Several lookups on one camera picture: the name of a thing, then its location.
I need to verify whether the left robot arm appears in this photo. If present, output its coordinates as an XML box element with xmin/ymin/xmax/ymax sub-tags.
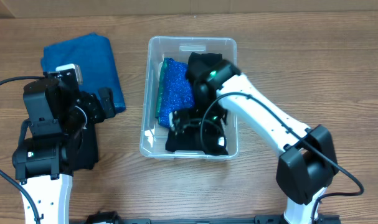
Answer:
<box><xmin>12</xmin><ymin>68</ymin><xmax>116</xmax><ymax>223</ymax></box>

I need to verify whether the blue denim cloth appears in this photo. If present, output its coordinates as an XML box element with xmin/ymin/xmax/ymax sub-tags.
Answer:
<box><xmin>40</xmin><ymin>33</ymin><xmax>126</xmax><ymax>113</ymax></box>

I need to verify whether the black cloth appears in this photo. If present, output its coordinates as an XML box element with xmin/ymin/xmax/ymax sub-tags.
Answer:
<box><xmin>73</xmin><ymin>124</ymin><xmax>99</xmax><ymax>171</ymax></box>

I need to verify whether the clear plastic storage bin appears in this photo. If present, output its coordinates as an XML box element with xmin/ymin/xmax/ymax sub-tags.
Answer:
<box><xmin>139</xmin><ymin>36</ymin><xmax>239</xmax><ymax>160</ymax></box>

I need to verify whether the blue green sequin garment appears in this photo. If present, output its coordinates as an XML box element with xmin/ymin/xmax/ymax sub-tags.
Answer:
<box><xmin>155</xmin><ymin>58</ymin><xmax>194</xmax><ymax>128</ymax></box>

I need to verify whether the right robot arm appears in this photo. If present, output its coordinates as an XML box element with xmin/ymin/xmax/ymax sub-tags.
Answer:
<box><xmin>166</xmin><ymin>59</ymin><xmax>338</xmax><ymax>223</ymax></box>

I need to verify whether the black garment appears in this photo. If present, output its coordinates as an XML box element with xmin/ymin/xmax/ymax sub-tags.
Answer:
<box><xmin>165</xmin><ymin>119</ymin><xmax>228</xmax><ymax>156</ymax></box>
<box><xmin>186</xmin><ymin>53</ymin><xmax>232</xmax><ymax>125</ymax></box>

